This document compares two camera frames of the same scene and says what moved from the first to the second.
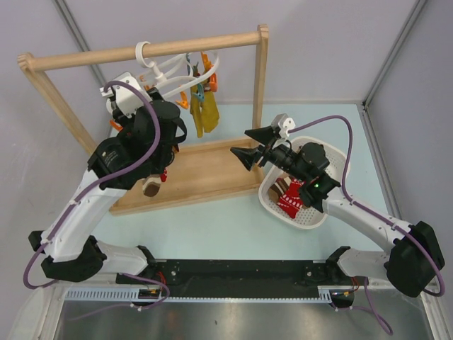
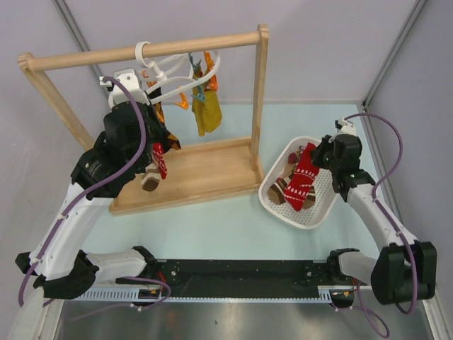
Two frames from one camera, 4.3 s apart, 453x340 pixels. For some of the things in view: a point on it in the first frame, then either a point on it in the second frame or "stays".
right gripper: [249, 156] to [325, 143]
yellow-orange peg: [183, 102] stays
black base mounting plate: [243, 278] stays
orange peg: [213, 82] stays
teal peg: [188, 64] to [196, 67]
